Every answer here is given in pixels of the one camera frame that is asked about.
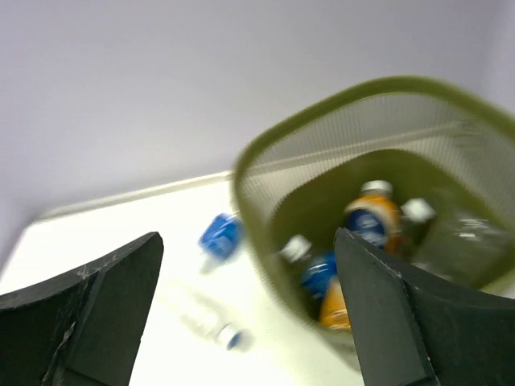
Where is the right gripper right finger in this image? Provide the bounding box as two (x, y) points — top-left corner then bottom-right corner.
(335, 228), (514, 385)

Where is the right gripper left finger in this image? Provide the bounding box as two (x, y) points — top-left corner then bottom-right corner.
(1, 232), (163, 385)

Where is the blue label bottle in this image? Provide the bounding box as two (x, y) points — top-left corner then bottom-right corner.
(399, 198), (510, 286)
(198, 213), (243, 273)
(281, 235), (337, 302)

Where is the orange juice bottle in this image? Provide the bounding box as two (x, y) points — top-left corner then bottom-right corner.
(319, 180), (400, 331)

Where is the green mesh waste bin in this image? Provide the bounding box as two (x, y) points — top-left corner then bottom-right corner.
(232, 76), (514, 370)

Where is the clear unlabelled bottle far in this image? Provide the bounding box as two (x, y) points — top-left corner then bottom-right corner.
(155, 281), (254, 352)

